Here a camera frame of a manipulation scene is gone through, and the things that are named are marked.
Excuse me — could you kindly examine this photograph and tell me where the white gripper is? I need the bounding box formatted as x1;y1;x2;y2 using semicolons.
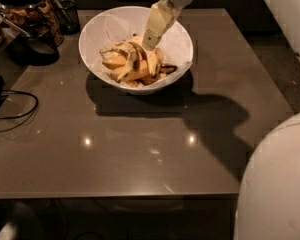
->
142;0;193;50

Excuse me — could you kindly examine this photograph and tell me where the spotted yellow banana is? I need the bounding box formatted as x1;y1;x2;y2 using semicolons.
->
129;35;162;78

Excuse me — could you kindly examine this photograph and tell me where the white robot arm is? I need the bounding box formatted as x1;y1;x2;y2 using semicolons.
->
233;0;300;240

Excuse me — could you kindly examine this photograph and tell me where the spotted banana with stem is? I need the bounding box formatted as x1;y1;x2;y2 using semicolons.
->
99;41;139;81

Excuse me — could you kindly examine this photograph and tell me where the white bowl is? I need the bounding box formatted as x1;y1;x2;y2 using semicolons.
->
79;6;193;95

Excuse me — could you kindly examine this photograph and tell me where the dark bruised banana right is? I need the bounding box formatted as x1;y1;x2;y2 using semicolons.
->
160;65;177;74

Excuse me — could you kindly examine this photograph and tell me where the orange yellow banana middle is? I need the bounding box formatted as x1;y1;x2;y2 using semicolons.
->
110;60;149;82

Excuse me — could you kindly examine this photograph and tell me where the orange yellow banana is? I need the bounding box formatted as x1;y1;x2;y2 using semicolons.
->
110;60;149;82
102;55;126;70

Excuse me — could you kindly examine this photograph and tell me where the orange yellow banana left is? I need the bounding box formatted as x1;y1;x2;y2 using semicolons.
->
102;55;126;70

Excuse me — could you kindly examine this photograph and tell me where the black mesh pen cup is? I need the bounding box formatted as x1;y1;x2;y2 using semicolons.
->
55;1;80;35

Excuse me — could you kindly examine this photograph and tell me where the glass jar with black lid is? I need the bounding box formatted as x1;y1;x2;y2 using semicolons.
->
0;0;63;46

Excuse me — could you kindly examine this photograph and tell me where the black mug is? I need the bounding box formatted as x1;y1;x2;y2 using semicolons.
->
9;24;59;66

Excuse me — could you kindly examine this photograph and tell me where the metal spoon handle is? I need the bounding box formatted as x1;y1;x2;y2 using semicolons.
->
0;14;31;37

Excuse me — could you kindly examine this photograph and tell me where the black cable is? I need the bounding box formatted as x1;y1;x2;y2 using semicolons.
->
0;89;40;134

